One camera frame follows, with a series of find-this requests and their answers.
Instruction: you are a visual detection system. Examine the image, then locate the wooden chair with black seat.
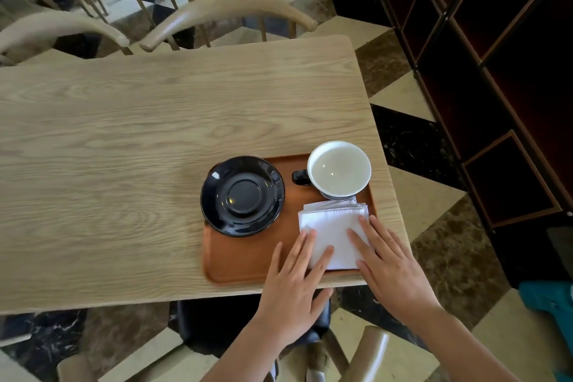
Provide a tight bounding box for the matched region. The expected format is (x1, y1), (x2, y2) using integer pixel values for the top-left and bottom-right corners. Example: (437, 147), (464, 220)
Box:
(56, 290), (391, 382)

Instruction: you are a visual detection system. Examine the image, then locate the person's right forearm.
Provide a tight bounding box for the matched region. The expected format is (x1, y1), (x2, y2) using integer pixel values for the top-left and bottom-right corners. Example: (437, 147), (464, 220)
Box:
(403, 303), (522, 382)

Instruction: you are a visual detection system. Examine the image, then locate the teal fabric object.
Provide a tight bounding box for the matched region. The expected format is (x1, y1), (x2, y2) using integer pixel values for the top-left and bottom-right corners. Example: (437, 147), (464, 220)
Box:
(518, 281), (573, 382)

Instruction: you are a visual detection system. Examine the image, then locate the brown serving tray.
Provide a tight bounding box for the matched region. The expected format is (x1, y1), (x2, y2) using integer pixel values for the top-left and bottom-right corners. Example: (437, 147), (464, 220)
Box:
(201, 153), (378, 286)

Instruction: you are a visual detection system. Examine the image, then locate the dark wooden shelf cabinet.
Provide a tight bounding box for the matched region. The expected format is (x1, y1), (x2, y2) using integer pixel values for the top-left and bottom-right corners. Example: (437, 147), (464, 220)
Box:
(376, 0), (573, 288)

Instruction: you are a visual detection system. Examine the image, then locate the white napkin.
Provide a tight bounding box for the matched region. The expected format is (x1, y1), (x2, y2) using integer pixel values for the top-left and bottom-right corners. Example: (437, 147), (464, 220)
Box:
(298, 197), (371, 271)

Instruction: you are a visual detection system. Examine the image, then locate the person's left forearm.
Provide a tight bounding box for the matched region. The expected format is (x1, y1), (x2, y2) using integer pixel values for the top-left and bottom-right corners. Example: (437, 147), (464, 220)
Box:
(201, 323), (294, 382)

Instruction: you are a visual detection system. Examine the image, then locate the black cup with white inside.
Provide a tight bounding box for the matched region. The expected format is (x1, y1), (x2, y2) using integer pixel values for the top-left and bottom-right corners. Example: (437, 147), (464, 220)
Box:
(292, 140), (372, 201)

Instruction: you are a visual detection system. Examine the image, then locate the person's right hand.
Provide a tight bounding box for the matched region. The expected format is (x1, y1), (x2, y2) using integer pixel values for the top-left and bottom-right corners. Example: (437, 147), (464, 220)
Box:
(347, 215), (442, 327)

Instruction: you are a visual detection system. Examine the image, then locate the wooden chair with curved back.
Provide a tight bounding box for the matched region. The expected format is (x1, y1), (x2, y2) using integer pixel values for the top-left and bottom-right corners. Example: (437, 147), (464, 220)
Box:
(0, 10), (131, 65)
(139, 0), (319, 53)

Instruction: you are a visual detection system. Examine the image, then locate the person's left hand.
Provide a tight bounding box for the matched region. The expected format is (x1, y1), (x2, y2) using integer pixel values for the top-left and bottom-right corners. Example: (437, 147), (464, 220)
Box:
(253, 229), (335, 343)

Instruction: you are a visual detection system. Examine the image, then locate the black saucer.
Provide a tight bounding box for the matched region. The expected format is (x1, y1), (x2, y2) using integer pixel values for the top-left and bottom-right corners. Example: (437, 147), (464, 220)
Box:
(200, 155), (286, 237)

